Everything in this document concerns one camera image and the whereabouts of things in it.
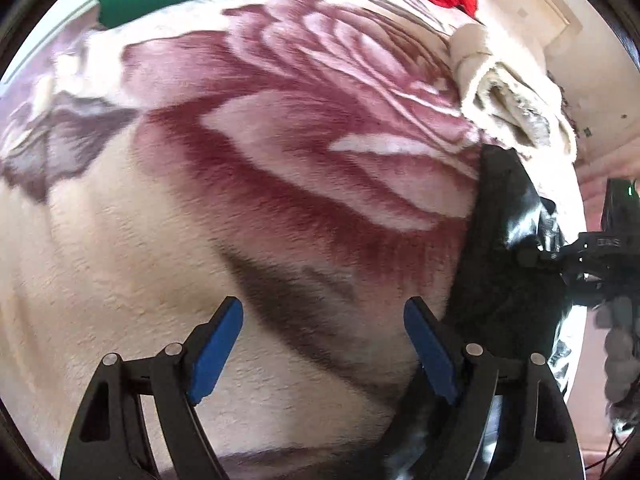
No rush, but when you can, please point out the black leather jacket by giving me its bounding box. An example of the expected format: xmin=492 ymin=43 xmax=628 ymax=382
xmin=380 ymin=145 xmax=572 ymax=479

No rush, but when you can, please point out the grey gloved right hand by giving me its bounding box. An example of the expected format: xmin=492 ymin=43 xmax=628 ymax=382
xmin=594 ymin=296 xmax=639 ymax=429

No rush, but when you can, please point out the cream fleece folded garment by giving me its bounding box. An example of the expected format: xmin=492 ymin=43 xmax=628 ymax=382
xmin=449 ymin=23 xmax=577 ymax=162

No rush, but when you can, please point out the floral fleece bed blanket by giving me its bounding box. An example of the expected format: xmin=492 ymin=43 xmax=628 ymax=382
xmin=0 ymin=0 xmax=576 ymax=480

